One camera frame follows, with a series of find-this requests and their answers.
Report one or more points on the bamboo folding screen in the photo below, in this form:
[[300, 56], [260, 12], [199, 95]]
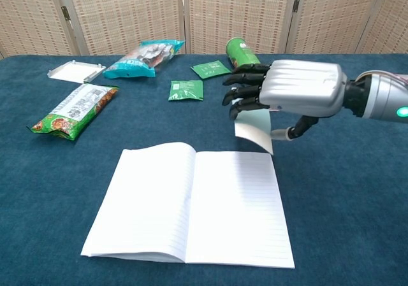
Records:
[[239, 12]]

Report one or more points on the green white snack bag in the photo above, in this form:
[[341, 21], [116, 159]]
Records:
[[73, 111]]

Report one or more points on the dark blue table cloth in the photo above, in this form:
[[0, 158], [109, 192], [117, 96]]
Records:
[[334, 187]]

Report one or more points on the green sachet with figure print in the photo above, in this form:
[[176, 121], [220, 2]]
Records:
[[185, 90]]

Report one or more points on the green chip can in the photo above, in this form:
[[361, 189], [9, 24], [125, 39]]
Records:
[[242, 52]]

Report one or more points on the teal snack bag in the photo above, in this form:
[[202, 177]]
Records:
[[134, 64]]

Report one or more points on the white blue tasselled bookmark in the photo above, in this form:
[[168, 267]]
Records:
[[255, 130]]

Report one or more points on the white plastic tray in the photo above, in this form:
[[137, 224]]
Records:
[[73, 72]]

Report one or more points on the green sachet with white print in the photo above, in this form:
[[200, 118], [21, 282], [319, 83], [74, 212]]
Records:
[[210, 69]]

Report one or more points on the white lined notebook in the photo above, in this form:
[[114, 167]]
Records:
[[236, 209]]

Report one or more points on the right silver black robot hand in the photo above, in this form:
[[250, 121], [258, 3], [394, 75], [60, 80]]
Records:
[[303, 88]]

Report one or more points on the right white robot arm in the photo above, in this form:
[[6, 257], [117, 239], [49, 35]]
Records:
[[382, 98]]

